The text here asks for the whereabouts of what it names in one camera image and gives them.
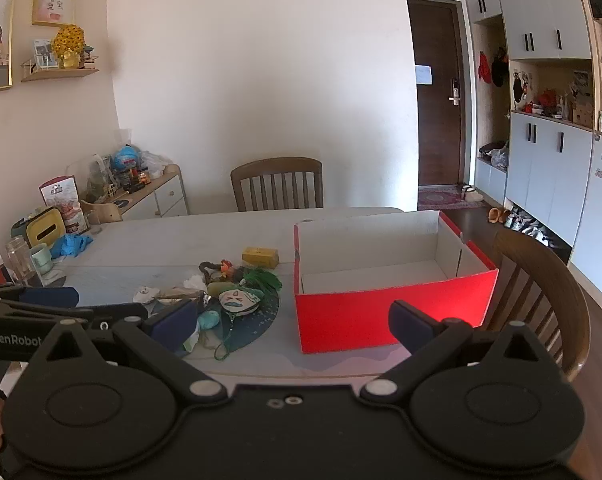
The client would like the small photo frame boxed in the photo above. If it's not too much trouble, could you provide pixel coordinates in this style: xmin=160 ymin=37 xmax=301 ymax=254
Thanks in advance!
xmin=33 ymin=38 xmax=58 ymax=69

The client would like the row of shoes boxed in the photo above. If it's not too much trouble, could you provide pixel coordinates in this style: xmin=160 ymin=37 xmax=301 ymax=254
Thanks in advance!
xmin=505 ymin=205 xmax=552 ymax=247

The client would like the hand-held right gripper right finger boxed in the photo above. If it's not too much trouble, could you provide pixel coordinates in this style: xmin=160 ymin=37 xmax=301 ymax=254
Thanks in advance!
xmin=359 ymin=300 xmax=564 ymax=406

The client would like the framed picture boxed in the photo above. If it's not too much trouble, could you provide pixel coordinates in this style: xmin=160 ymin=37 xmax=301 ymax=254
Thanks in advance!
xmin=32 ymin=0 xmax=76 ymax=27

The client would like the yellow sponge block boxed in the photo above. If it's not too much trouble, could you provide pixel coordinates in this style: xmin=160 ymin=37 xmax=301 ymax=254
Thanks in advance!
xmin=242 ymin=246 xmax=280 ymax=269

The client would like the white wall cupboard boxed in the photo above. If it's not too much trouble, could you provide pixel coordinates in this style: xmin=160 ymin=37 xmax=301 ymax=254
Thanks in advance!
xmin=465 ymin=0 xmax=594 ymax=61

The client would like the patterned door rug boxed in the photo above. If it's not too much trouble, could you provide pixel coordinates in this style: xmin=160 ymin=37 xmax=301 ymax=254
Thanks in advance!
xmin=418 ymin=185 xmax=486 ymax=211

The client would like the glass jar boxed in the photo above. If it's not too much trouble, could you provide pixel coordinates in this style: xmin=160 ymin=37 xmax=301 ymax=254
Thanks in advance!
xmin=6 ymin=236 xmax=37 ymax=285

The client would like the white base cupboard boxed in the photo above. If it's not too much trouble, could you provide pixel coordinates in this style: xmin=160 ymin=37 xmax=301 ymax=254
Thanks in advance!
xmin=505 ymin=111 xmax=594 ymax=261

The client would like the plastic bag on bench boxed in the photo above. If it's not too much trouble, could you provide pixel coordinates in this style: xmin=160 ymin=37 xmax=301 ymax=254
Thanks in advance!
xmin=478 ymin=141 xmax=510 ymax=171

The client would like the white wooden sideboard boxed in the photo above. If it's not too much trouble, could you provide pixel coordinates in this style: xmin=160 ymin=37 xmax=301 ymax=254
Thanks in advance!
xmin=81 ymin=164 xmax=189 ymax=222

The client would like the red cardboard box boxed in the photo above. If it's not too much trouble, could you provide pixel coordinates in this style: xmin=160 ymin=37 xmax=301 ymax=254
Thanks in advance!
xmin=294 ymin=210 xmax=500 ymax=355

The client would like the blue snack bag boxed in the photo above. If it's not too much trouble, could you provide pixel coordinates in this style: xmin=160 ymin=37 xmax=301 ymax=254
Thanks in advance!
xmin=112 ymin=145 xmax=140 ymax=170

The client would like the pale green cup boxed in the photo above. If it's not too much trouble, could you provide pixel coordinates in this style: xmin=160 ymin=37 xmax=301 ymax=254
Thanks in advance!
xmin=29 ymin=243 xmax=53 ymax=275

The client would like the wooden dining chair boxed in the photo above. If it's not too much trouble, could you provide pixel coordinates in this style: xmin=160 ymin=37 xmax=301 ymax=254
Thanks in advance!
xmin=231 ymin=157 xmax=324 ymax=212
xmin=486 ymin=230 xmax=592 ymax=383

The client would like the yellow flower ornament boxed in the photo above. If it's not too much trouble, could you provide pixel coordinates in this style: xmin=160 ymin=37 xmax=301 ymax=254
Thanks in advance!
xmin=51 ymin=25 xmax=86 ymax=69

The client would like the wooden wall shelf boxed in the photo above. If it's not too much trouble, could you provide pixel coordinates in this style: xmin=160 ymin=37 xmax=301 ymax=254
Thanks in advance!
xmin=21 ymin=57 xmax=100 ymax=83

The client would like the brown entrance door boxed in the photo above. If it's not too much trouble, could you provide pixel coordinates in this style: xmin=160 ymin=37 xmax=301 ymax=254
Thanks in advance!
xmin=407 ymin=0 xmax=470 ymax=189

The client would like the blue cloth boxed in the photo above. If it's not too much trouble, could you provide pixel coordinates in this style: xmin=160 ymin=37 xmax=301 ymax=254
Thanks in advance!
xmin=50 ymin=233 xmax=94 ymax=260

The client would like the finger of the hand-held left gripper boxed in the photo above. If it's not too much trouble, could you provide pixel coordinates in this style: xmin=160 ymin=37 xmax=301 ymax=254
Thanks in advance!
xmin=0 ymin=284 xmax=80 ymax=310
xmin=0 ymin=301 xmax=150 ymax=332

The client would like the black hanging bag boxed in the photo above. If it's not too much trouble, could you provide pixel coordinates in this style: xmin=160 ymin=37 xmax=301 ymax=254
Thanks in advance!
xmin=491 ymin=47 xmax=510 ymax=88

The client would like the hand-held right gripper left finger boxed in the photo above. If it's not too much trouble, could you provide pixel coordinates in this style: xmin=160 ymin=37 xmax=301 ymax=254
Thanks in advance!
xmin=28 ymin=299 xmax=229 ymax=406

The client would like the red white snack bag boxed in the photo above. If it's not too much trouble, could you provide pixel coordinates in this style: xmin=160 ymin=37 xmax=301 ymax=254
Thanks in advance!
xmin=39 ymin=175 xmax=86 ymax=233

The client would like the clear plastic container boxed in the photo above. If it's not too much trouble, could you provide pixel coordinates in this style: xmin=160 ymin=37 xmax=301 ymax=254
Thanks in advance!
xmin=66 ymin=152 xmax=112 ymax=201

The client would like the white cabinet with magnets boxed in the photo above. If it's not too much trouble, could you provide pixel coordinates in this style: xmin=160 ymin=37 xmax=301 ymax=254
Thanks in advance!
xmin=568 ymin=132 xmax=602 ymax=331

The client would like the yellow tissue box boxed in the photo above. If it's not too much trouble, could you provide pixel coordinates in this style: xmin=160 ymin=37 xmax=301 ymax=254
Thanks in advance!
xmin=26 ymin=210 xmax=64 ymax=249

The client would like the white low shoe bench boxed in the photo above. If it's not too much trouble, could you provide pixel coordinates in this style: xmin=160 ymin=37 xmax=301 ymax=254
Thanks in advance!
xmin=475 ymin=157 xmax=509 ymax=208

